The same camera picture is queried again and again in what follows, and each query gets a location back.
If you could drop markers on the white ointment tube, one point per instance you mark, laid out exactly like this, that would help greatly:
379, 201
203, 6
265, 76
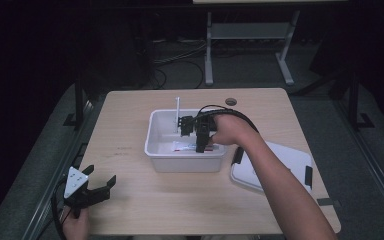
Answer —
184, 146

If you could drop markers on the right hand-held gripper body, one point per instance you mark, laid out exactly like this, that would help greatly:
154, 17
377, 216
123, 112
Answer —
205, 124

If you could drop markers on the white plastic storage box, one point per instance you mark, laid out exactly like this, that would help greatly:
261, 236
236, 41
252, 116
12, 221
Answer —
161, 133

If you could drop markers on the person's left hand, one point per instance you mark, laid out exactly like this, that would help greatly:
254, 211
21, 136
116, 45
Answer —
76, 230

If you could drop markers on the grey metal desk frame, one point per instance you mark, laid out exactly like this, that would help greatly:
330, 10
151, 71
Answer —
246, 30

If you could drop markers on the person's right hand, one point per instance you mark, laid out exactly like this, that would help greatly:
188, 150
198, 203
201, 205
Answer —
233, 131

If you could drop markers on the aluminium floor rail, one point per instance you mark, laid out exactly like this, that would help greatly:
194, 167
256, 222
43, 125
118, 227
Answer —
60, 160
370, 160

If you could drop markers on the black metal post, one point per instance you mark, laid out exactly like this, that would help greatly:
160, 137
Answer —
78, 100
354, 100

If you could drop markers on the white box lid black latches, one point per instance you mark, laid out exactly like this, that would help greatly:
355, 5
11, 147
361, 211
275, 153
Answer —
293, 160

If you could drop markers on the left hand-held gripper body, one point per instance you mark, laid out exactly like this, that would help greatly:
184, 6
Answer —
75, 185

